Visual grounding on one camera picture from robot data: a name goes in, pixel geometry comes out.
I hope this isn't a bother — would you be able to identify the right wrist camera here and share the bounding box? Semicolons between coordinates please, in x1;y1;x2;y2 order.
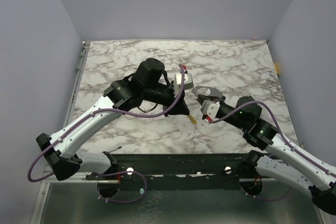
201;100;220;122

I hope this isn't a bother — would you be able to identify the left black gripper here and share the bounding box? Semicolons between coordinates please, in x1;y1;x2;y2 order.
143;84;190;117

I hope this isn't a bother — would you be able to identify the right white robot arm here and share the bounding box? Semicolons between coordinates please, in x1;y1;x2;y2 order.
197;94;335;215

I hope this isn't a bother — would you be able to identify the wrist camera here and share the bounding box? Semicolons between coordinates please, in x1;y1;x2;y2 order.
201;100;220;122
172;70;195;92

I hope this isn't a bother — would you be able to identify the key with yellow tag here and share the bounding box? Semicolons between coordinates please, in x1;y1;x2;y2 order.
187;114;197;124

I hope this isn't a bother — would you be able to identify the metal keyring with keys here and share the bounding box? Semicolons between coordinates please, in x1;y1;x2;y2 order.
191;86;223;99

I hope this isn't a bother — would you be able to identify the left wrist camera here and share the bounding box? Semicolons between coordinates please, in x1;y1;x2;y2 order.
172;70;195;92

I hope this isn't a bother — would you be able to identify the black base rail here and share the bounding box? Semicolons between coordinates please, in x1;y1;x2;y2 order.
86;151;263;195

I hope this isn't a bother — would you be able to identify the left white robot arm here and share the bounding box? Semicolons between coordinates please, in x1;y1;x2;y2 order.
36;58;194;181

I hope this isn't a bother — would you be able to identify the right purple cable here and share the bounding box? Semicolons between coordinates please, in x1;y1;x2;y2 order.
207;100;331;201

